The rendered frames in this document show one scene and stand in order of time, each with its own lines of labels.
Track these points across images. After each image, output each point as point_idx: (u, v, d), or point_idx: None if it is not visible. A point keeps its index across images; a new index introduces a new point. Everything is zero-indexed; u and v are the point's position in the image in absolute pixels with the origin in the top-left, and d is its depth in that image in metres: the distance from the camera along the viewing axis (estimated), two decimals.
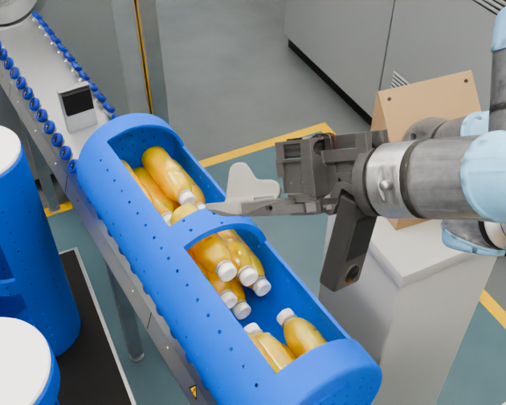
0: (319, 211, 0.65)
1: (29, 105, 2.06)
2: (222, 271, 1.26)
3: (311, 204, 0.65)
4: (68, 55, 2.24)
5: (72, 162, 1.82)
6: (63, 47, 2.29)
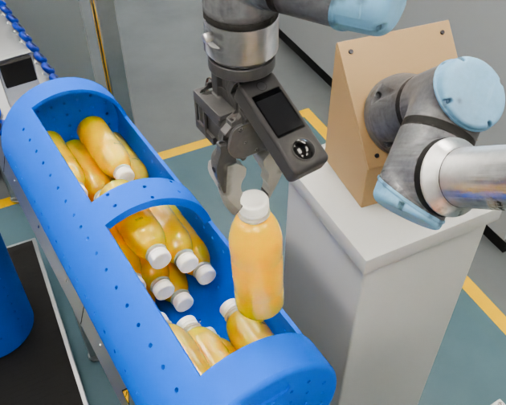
0: (235, 126, 0.66)
1: None
2: (153, 256, 1.06)
3: (224, 126, 0.66)
4: (17, 26, 2.05)
5: None
6: (13, 18, 2.10)
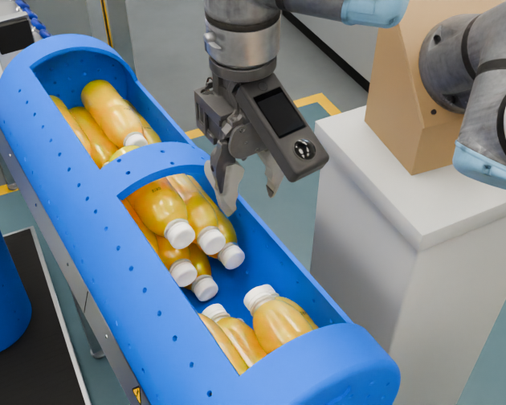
0: (236, 127, 0.66)
1: None
2: (174, 233, 0.89)
3: (225, 126, 0.66)
4: None
5: None
6: None
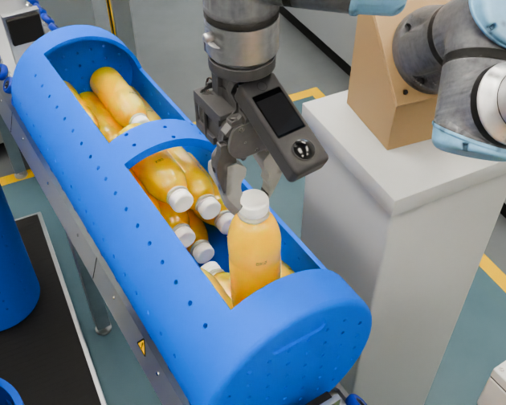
0: (235, 126, 0.66)
1: None
2: (175, 198, 1.01)
3: (224, 126, 0.66)
4: None
5: None
6: None
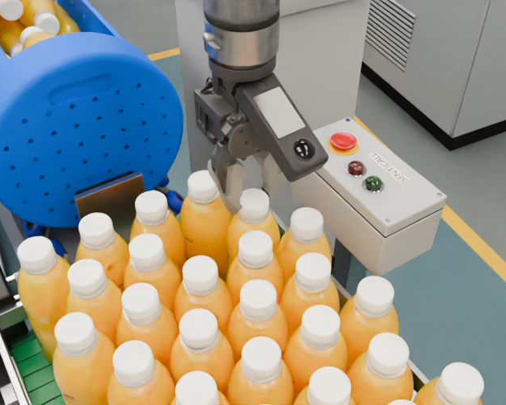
0: (236, 126, 0.66)
1: None
2: (1, 1, 0.99)
3: (225, 126, 0.66)
4: None
5: None
6: None
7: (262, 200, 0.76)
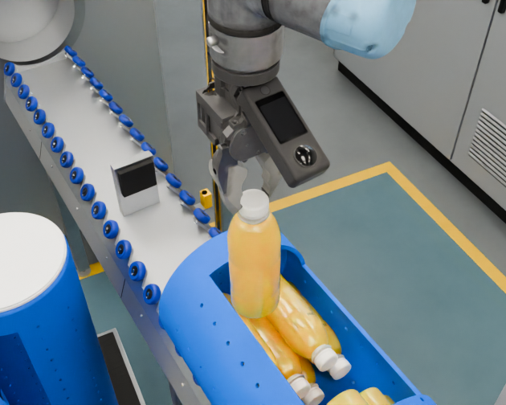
0: (238, 129, 0.66)
1: (70, 177, 1.59)
2: None
3: (226, 129, 0.66)
4: (115, 106, 1.78)
5: (135, 266, 1.35)
6: (108, 95, 1.83)
7: (262, 201, 0.76)
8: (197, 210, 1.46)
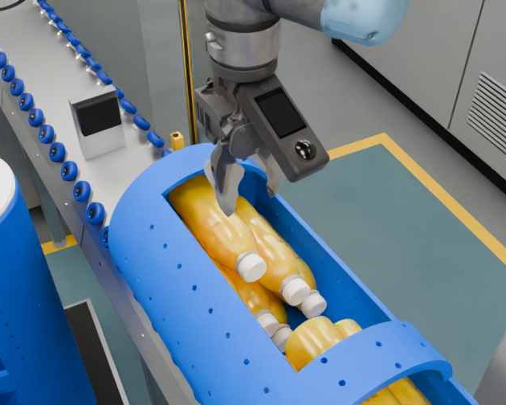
0: (237, 127, 0.66)
1: (28, 119, 1.45)
2: None
3: (226, 127, 0.66)
4: (82, 50, 1.64)
5: (93, 207, 1.21)
6: (75, 38, 1.69)
7: (259, 273, 0.87)
8: (165, 151, 1.32)
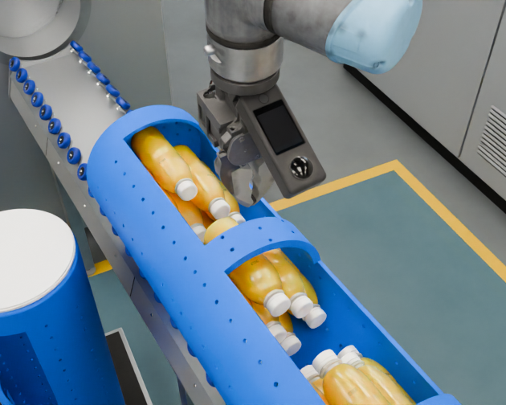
0: (236, 136, 0.65)
1: (77, 173, 1.56)
2: (274, 304, 1.00)
3: (225, 135, 0.66)
4: (122, 102, 1.75)
5: None
6: (115, 90, 1.80)
7: (193, 194, 1.22)
8: None
